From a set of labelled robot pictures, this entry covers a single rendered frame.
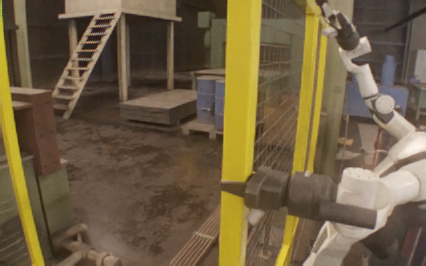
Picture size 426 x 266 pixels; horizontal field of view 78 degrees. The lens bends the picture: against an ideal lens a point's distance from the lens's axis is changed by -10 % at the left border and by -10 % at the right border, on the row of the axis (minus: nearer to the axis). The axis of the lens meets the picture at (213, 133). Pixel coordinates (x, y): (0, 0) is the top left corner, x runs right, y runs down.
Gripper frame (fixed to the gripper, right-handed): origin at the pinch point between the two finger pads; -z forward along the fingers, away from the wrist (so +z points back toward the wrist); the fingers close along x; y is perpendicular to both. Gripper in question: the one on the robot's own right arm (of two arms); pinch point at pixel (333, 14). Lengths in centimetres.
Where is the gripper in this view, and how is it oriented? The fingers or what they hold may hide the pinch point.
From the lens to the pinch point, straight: 120.2
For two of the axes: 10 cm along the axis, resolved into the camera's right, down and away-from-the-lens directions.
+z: 6.5, 3.8, 6.5
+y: 6.9, -6.6, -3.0
